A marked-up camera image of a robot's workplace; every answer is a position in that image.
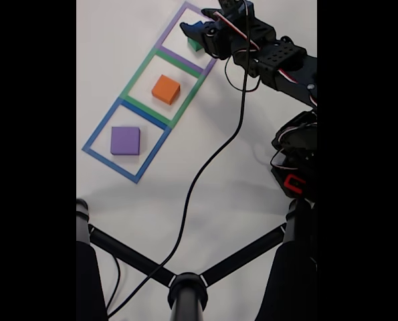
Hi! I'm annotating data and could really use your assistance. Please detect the green square frame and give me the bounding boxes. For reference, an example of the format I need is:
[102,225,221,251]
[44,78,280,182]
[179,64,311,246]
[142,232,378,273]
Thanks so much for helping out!
[120,48,208,130]

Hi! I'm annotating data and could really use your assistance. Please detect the green cube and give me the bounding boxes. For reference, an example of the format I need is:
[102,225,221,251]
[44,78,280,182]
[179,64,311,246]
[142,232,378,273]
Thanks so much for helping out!
[187,36,205,53]

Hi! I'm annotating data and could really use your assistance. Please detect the purple block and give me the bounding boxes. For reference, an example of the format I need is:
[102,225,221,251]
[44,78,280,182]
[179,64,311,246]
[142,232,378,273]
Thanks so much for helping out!
[110,126,142,156]

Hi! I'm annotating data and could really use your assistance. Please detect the camera board with blue mount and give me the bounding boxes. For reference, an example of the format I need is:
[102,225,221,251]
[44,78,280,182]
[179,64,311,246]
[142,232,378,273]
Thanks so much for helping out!
[217,0,255,21]

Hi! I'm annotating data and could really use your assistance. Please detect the thin black looped wire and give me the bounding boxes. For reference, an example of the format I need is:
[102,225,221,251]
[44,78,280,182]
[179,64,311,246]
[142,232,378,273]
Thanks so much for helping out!
[223,55,262,94]

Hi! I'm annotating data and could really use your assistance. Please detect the thick black camera cable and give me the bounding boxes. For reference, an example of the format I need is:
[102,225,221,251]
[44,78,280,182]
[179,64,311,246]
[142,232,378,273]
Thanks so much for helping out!
[107,0,253,317]

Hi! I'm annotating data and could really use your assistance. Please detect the blue square frame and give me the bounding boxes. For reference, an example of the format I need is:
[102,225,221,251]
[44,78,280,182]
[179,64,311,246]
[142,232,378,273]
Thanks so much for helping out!
[82,97,172,184]

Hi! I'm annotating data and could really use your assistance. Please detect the thin black cable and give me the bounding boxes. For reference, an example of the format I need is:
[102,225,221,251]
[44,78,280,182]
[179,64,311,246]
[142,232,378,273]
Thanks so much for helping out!
[105,255,122,312]

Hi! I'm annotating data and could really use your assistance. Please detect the black camera tripod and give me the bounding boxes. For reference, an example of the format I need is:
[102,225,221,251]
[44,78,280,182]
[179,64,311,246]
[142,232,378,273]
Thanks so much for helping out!
[76,197,318,321]

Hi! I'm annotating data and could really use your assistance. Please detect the red white servo cable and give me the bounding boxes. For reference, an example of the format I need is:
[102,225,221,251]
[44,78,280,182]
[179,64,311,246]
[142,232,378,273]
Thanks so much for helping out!
[213,9,318,108]

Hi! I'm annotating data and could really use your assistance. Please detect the purple square frame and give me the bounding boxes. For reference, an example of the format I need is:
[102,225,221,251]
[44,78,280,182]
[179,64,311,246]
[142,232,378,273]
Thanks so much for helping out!
[158,1,219,76]

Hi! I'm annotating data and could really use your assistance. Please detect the orange cube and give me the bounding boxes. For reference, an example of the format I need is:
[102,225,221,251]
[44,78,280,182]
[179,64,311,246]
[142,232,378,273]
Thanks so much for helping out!
[151,74,182,107]

